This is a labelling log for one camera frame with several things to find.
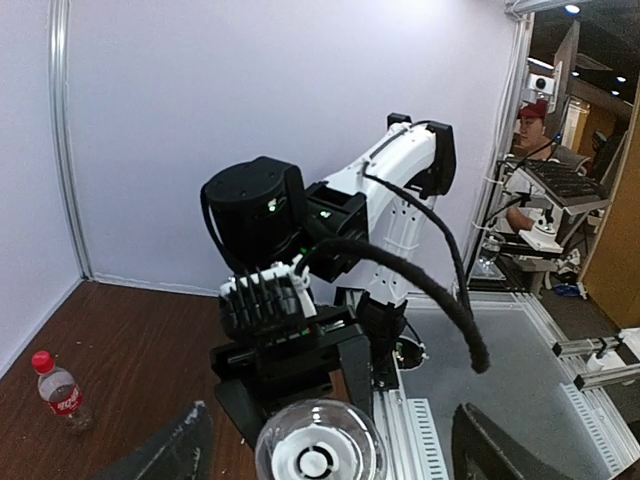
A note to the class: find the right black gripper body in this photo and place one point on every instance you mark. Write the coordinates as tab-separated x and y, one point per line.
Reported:
256	382

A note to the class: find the white bottle cap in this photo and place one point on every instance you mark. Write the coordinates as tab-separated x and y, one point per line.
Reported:
315	453

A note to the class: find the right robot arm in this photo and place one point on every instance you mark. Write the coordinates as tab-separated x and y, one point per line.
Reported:
320	273

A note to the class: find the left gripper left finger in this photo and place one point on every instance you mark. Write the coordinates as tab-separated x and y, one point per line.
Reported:
180	450

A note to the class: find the person in red cap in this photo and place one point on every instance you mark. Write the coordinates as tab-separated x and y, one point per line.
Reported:
527	206

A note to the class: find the large clear plastic bottle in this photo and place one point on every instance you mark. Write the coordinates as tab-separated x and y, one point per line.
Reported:
342	416

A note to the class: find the small cola bottle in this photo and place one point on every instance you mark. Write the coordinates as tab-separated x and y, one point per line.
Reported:
60	391

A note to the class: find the left rear frame post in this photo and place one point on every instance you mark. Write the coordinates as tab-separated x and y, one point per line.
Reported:
59	17

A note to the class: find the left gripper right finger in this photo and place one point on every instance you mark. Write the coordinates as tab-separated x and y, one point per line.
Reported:
481	449

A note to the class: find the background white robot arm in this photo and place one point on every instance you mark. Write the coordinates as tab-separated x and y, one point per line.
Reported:
605	365

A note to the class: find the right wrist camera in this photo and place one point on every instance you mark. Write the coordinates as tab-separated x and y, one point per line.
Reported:
267	304

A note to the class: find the aluminium front frame rail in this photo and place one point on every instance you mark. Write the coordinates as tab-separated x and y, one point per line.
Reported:
527	391

